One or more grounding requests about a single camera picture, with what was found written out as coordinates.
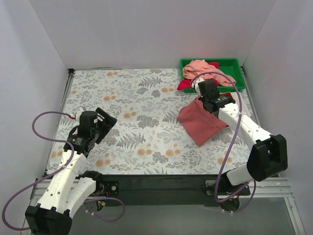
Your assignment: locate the peach t shirt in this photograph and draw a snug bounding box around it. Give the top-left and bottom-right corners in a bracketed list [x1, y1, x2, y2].
[182, 59, 236, 87]

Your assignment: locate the folded white t shirt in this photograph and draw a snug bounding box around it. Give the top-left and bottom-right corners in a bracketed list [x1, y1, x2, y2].
[230, 92, 252, 117]

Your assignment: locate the magenta t shirt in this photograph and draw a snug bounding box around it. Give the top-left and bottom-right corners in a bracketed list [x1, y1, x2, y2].
[177, 60, 220, 91]

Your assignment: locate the folded red t shirt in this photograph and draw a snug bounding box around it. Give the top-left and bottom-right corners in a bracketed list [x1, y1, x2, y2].
[219, 92, 237, 128]

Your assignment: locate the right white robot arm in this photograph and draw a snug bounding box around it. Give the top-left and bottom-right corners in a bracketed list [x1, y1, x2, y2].
[192, 78, 288, 196]

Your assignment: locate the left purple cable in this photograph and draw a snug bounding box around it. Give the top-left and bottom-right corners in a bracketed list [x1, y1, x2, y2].
[1, 111, 125, 231]

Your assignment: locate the floral patterned table mat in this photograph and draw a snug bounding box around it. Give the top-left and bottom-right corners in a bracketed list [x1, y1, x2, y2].
[46, 68, 272, 175]

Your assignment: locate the dusty pink t shirt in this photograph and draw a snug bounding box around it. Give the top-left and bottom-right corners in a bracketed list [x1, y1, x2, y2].
[177, 96, 228, 147]

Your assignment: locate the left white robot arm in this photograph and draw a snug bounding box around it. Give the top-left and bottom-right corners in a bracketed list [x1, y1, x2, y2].
[25, 108, 117, 235]

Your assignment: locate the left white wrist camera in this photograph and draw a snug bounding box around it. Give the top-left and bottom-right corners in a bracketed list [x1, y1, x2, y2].
[69, 107, 86, 122]

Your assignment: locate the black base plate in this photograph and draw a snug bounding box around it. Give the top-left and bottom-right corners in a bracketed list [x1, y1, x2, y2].
[44, 172, 279, 209]

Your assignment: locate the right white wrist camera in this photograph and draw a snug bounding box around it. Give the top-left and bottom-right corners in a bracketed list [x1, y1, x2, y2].
[191, 77, 204, 96]

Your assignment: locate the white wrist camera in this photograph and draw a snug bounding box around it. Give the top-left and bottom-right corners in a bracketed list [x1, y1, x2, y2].
[191, 77, 204, 96]
[69, 107, 86, 122]

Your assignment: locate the green plastic bin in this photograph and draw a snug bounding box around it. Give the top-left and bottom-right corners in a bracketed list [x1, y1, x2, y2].
[180, 58, 246, 93]

